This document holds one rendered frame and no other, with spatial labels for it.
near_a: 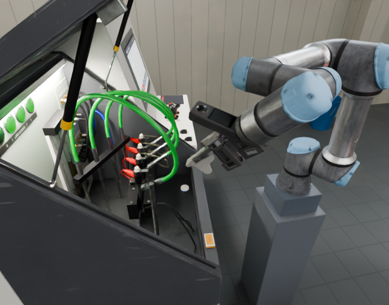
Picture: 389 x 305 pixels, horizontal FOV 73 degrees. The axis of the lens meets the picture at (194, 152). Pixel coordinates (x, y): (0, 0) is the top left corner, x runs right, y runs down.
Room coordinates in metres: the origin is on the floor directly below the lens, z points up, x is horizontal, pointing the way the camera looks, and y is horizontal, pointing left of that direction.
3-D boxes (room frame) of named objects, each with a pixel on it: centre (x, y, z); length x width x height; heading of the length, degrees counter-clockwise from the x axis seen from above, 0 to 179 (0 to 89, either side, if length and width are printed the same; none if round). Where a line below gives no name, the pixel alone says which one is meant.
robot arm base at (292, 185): (0.93, -0.45, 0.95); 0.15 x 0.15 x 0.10
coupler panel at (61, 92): (0.98, 0.50, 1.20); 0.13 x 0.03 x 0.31; 6
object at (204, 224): (0.79, -0.03, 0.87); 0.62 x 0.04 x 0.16; 6
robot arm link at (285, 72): (0.51, -0.22, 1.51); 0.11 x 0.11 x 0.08; 47
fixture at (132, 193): (0.89, 0.22, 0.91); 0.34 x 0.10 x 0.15; 6
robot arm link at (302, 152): (0.92, -0.46, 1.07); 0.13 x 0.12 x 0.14; 47
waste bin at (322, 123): (3.20, -1.69, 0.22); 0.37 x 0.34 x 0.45; 102
